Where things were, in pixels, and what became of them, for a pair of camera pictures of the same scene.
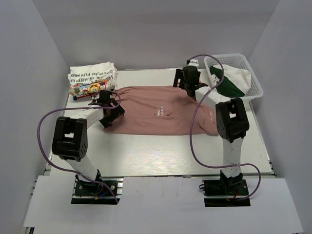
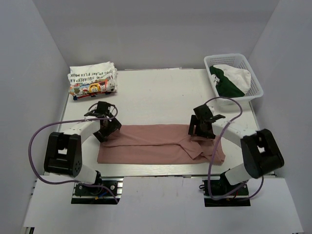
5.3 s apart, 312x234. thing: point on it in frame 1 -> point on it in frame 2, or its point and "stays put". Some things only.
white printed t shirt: x=85 y=80 stays put
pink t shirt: x=167 y=110 -> x=162 y=144
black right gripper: x=180 y=79 -> x=199 y=129
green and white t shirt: x=236 y=83 stays put
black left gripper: x=113 y=115 -> x=107 y=130
